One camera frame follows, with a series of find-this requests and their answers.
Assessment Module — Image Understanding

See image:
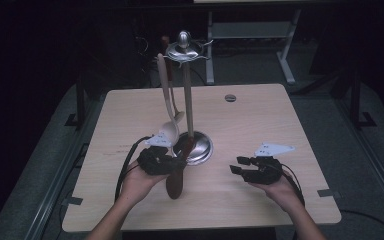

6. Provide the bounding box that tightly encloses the right hand-held gripper cable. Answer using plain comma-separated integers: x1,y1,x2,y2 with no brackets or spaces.
279,162,306,207

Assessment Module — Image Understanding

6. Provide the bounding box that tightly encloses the beige ladle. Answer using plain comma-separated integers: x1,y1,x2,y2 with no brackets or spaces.
156,52,181,158

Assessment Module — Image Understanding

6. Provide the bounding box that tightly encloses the dark wooden spoon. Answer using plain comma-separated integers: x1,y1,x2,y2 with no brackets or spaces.
165,132,197,201

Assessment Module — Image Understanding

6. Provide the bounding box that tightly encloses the person's right hand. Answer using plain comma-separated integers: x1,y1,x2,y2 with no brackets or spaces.
249,171,306,214

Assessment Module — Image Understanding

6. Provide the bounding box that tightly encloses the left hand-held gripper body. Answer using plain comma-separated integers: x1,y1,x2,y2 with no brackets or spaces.
136,132,182,177

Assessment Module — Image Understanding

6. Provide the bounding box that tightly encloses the black metal stand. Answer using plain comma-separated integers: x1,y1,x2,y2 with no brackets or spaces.
64,71,88,130
347,68,378,130

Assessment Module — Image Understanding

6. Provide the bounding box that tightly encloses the grey tape strip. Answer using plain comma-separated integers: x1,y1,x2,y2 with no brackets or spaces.
61,196,84,207
316,188,342,199

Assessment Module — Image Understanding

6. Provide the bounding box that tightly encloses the steel utensil stand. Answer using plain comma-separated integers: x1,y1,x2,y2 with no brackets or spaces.
163,29,214,167

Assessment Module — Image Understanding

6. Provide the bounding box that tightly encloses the white metal table frame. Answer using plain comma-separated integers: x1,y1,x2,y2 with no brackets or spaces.
205,8,303,86

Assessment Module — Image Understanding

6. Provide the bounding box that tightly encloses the person's left hand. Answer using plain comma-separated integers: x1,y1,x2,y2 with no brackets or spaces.
115,159,169,209

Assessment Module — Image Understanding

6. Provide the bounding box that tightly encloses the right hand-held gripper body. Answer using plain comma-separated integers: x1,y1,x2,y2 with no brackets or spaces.
244,142,296,186

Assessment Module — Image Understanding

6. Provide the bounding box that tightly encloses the black floor cable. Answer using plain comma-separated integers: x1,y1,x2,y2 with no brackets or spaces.
339,208,384,240

